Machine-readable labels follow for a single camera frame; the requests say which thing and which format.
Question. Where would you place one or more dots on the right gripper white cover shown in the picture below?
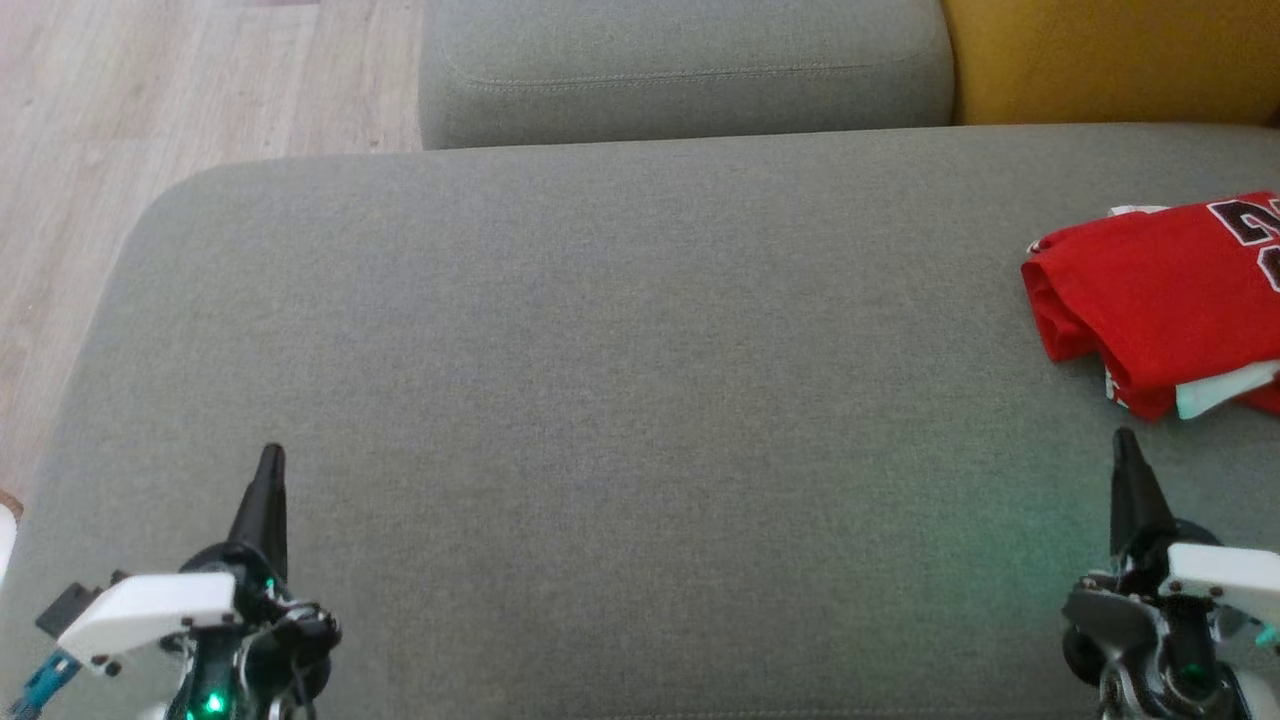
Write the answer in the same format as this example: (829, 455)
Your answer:
(1210, 580)

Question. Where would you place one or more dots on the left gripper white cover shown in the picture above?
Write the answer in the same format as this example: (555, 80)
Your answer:
(150, 610)

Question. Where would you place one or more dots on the red shirt with white sleeves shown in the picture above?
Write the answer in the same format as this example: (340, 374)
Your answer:
(1150, 290)

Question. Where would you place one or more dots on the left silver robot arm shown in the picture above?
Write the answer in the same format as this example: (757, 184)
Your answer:
(300, 640)

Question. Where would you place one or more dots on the white plastic object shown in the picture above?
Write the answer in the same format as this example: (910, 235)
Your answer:
(6, 540)

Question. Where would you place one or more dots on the yellow sofa backrest cushion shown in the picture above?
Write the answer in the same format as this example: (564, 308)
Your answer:
(1100, 60)

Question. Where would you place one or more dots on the small grey sofa seat cushion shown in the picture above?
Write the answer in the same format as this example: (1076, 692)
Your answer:
(700, 60)

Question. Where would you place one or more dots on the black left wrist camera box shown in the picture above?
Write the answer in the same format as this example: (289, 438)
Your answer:
(65, 605)

